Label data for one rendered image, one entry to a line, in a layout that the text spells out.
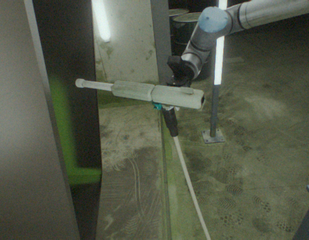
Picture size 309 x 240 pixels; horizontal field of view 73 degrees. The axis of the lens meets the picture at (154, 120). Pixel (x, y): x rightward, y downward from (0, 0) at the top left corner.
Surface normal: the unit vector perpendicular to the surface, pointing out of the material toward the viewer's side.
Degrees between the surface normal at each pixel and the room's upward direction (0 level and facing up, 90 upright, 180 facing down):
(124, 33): 90
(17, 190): 91
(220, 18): 31
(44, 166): 91
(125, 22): 90
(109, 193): 0
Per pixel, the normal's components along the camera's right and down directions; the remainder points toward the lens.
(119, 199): -0.11, -0.81
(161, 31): 0.01, 0.57
